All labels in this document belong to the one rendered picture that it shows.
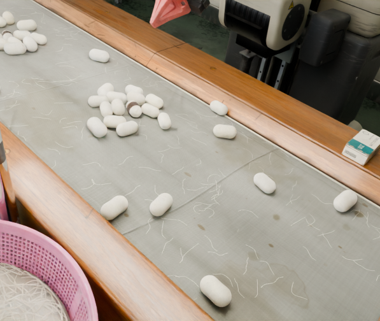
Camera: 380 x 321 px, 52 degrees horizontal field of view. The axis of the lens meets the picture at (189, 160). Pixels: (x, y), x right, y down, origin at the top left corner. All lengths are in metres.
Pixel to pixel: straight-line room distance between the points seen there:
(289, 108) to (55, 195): 0.40
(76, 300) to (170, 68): 0.47
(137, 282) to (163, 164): 0.20
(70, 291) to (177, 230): 0.13
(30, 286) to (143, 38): 0.55
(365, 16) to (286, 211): 0.92
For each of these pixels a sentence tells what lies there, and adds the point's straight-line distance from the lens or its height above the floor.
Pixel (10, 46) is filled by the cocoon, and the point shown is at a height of 0.76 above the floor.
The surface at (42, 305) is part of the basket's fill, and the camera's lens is 0.41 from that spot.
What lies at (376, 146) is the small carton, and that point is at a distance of 0.62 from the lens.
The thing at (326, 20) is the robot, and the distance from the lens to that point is 1.22.
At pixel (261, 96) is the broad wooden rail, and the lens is 0.68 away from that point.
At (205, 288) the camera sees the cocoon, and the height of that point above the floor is 0.76.
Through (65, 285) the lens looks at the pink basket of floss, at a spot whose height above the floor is 0.74.
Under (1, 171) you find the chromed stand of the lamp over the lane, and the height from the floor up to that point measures 0.82.
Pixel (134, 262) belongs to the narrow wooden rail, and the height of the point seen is 0.76.
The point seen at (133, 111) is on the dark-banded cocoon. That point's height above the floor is 0.75.
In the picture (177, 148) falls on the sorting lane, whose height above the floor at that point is 0.74.
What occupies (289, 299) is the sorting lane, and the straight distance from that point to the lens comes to 0.43.
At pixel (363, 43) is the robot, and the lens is 1.36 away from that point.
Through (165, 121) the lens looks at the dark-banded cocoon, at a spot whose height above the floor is 0.76.
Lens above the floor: 1.09
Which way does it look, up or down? 39 degrees down
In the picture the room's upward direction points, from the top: 10 degrees clockwise
